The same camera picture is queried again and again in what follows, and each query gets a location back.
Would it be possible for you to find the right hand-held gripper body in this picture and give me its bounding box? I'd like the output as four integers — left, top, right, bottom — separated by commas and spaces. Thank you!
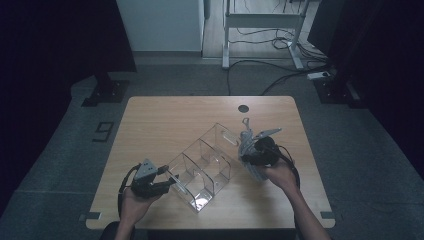
248, 127, 283, 168

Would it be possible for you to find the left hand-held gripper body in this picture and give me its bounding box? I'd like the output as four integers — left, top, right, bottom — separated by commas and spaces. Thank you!
130, 158, 168, 200

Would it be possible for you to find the grey striped cloth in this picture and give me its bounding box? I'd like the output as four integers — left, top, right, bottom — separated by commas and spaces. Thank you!
237, 117, 271, 183

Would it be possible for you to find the clear acrylic divided organizer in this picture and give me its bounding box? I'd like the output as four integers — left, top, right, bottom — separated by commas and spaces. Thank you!
164, 122, 242, 214

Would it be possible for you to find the person's left hand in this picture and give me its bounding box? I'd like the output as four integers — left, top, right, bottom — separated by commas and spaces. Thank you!
119, 188, 161, 228

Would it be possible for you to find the person's right hand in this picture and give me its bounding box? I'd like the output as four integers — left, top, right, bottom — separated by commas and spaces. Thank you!
261, 159, 299, 198

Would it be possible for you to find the black stand base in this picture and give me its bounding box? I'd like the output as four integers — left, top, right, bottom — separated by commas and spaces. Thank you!
81, 71, 130, 108
313, 78, 368, 109

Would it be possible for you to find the white power strip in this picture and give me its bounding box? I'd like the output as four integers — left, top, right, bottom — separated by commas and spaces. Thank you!
306, 70, 332, 81

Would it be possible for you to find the dark curtain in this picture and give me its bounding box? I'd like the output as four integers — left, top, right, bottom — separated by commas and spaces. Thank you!
0, 0, 138, 214
308, 0, 424, 178

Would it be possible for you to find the white cabinet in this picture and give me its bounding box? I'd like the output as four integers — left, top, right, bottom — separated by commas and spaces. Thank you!
115, 0, 206, 53

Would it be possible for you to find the left hand-held gripper black cable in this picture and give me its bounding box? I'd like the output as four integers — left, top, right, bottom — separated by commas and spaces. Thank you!
117, 163, 143, 219

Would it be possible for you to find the hand-held gripper black cable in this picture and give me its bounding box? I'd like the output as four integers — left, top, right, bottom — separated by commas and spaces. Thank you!
276, 144, 301, 189
117, 163, 143, 219

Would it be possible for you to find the right hand-held gripper black cable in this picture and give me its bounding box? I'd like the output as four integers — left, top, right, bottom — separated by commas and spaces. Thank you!
276, 144, 301, 189

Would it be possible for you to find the black floor cable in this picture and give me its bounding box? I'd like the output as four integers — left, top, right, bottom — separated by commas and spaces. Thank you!
259, 64, 334, 97
226, 59, 311, 97

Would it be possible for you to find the tangle of black cables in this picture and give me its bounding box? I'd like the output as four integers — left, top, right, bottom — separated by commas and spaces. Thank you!
229, 0, 329, 63

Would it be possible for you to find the white desk frame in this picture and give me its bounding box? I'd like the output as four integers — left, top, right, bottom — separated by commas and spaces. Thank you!
222, 0, 313, 70

